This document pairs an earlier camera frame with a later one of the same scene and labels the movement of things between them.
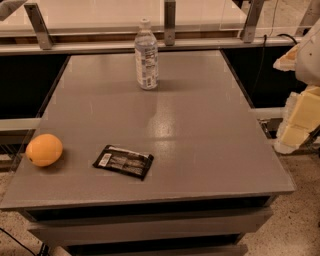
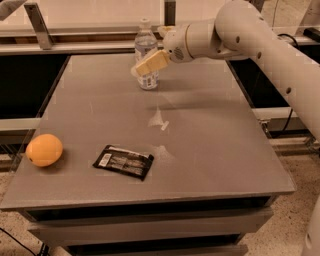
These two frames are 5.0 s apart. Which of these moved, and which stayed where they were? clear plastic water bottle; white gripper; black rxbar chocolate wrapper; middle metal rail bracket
Moved: white gripper
Stayed: clear plastic water bottle; middle metal rail bracket; black rxbar chocolate wrapper
